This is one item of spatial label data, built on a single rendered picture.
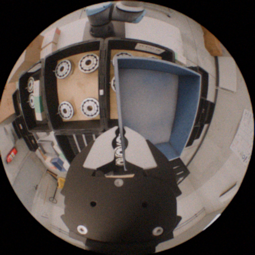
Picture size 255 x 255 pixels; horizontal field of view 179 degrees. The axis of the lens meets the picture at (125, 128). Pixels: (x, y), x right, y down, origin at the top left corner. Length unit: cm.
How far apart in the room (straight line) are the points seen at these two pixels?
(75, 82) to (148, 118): 38
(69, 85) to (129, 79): 36
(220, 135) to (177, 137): 291
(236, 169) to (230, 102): 187
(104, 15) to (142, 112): 47
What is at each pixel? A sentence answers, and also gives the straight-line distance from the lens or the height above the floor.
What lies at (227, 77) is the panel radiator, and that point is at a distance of 303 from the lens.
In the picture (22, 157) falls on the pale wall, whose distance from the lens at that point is 335.
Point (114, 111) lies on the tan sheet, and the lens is 43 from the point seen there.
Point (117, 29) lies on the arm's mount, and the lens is 64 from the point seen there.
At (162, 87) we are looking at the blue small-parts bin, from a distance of 19.
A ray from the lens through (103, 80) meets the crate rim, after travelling 31.
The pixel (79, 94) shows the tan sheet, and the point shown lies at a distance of 45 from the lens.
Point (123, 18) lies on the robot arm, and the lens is 49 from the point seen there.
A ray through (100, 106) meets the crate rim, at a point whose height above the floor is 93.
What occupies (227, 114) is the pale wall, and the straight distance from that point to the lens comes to 299.
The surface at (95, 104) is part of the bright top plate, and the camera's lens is 40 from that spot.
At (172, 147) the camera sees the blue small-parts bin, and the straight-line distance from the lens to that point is 25.
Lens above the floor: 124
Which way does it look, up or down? 60 degrees down
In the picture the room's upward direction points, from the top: 165 degrees clockwise
